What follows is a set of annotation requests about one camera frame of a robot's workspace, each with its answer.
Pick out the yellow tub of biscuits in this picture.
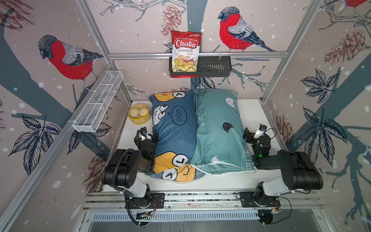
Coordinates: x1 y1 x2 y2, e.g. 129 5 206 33
128 103 151 125

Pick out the red Chuba chips bag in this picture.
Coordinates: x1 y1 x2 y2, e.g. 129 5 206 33
170 31 202 78

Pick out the white wire mesh shelf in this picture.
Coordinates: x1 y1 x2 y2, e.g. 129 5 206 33
73 71 123 133

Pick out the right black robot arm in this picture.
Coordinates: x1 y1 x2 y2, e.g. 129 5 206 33
243 124 324 203

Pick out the black wire wall basket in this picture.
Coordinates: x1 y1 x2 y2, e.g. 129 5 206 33
169 56 232 78

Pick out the teal cat pillow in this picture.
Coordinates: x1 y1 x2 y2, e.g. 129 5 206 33
190 89 255 176

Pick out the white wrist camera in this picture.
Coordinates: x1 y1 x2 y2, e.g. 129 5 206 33
254 124 267 139
140 131 154 141

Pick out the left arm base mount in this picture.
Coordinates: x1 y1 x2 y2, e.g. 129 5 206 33
125 193 165 210

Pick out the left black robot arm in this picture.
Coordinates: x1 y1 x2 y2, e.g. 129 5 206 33
101 127 156 205

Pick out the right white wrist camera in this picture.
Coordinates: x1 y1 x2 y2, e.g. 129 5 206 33
254 124 267 139

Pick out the blue cartoon pillow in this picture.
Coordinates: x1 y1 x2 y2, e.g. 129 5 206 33
147 90 204 183

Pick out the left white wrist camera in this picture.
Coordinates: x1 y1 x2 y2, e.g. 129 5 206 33
140 131 154 141

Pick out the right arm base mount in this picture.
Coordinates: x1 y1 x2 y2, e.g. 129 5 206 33
236 192 281 208

